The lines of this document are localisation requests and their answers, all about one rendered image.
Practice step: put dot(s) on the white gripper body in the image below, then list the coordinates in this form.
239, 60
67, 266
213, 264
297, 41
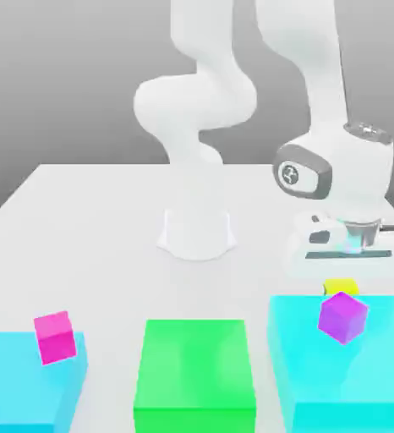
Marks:
349, 262

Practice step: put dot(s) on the small yellow cube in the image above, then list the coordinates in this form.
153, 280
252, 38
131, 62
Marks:
342, 286

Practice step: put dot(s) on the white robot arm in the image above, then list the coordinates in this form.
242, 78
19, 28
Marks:
197, 101

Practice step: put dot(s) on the small purple cube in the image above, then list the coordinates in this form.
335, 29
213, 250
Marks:
342, 318

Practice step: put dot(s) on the small pink cube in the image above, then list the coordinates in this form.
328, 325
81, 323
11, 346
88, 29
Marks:
55, 338

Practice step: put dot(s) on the large cyan box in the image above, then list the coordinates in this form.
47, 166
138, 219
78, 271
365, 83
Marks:
17, 385
345, 372

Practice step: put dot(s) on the large green box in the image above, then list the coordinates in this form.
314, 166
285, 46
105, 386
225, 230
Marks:
194, 372

